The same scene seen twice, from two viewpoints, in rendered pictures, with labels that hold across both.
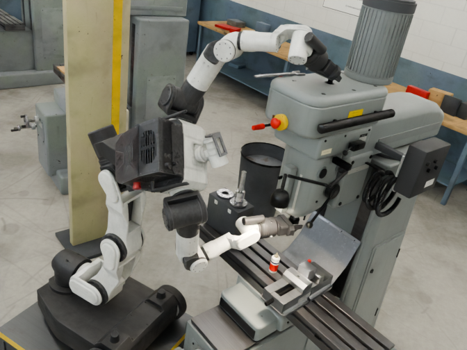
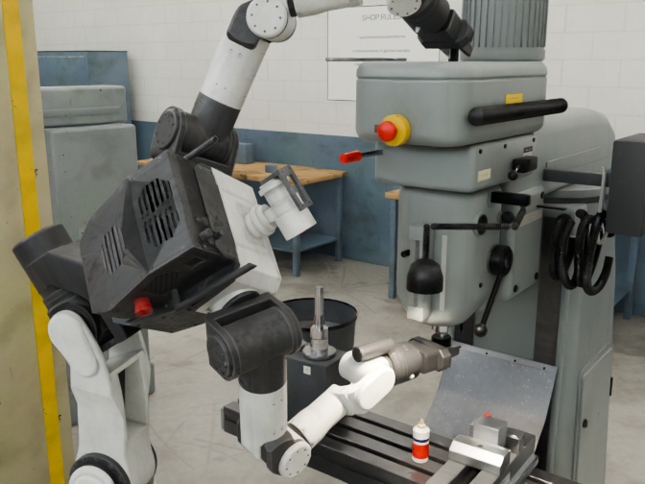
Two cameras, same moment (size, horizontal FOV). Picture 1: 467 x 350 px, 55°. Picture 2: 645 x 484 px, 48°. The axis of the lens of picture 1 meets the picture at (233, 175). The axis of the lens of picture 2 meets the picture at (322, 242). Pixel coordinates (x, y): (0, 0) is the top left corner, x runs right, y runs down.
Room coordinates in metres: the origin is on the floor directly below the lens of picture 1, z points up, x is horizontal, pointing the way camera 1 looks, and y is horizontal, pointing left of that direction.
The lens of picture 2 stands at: (0.18, 0.21, 1.89)
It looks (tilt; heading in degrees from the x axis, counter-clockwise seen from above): 14 degrees down; 351
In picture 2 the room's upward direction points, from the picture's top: straight up
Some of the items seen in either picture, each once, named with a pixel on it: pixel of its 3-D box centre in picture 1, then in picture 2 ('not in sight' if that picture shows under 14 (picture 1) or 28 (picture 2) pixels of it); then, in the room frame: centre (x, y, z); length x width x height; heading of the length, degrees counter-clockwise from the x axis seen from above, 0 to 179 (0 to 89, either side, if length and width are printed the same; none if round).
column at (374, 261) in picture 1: (349, 257); (528, 422); (2.15, -0.75, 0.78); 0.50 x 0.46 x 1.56; 134
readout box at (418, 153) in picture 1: (422, 167); (641, 182); (1.69, -0.75, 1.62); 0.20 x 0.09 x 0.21; 134
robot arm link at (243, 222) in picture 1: (252, 226); (373, 364); (1.63, -0.12, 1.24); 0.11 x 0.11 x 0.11; 29
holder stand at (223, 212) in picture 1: (228, 213); (303, 380); (2.01, -0.01, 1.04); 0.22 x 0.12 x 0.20; 49
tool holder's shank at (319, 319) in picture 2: (242, 181); (319, 306); (1.98, -0.05, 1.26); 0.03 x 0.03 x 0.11
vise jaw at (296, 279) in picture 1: (297, 280); (479, 453); (1.58, -0.36, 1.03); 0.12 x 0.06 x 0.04; 46
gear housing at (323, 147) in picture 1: (323, 131); (458, 157); (1.75, -0.33, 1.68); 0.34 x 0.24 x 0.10; 134
